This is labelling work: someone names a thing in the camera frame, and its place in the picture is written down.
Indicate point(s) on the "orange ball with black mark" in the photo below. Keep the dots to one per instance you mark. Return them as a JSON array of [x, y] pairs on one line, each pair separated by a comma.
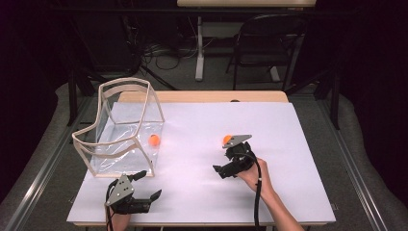
[[154, 140]]

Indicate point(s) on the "black stand post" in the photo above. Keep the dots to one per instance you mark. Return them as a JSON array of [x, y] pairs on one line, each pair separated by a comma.
[[335, 102], [71, 96]]

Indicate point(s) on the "person's right hand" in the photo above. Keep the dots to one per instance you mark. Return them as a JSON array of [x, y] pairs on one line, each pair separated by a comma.
[[253, 178]]

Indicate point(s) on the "dark table grommet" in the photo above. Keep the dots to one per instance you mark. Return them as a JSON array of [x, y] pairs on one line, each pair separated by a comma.
[[234, 100]]

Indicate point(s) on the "clear plastic bag beige trim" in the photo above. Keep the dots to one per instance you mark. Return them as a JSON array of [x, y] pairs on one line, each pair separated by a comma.
[[125, 150]]

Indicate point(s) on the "light wooden table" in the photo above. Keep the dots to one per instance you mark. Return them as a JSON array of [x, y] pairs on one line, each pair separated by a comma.
[[208, 96]]

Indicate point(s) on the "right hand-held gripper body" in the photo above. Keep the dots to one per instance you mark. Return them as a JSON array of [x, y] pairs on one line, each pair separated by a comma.
[[240, 159]]

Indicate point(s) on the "white desk with metal legs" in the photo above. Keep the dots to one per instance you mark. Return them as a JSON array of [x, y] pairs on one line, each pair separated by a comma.
[[199, 48]]

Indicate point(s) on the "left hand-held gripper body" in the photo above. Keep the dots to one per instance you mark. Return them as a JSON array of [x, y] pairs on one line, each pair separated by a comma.
[[121, 192]]

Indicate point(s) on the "black horizontal bar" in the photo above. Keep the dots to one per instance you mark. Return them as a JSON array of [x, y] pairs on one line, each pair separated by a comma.
[[160, 10]]

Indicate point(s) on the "plain orange ball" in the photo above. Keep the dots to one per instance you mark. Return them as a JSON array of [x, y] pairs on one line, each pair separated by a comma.
[[226, 139]]

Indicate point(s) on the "black folding chair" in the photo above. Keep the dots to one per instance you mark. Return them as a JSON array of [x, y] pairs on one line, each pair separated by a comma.
[[269, 35]]

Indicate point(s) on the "black tripod stand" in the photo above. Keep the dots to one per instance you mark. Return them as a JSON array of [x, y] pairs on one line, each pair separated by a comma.
[[157, 78]]

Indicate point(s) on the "aluminium floor rail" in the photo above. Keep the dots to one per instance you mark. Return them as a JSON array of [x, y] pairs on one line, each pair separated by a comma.
[[356, 173], [41, 179]]

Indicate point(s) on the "white table cover sheet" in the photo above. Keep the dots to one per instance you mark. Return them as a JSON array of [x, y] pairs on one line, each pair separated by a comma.
[[198, 192]]

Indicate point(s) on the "person's left hand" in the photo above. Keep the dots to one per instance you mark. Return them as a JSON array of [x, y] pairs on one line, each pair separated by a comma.
[[118, 223]]

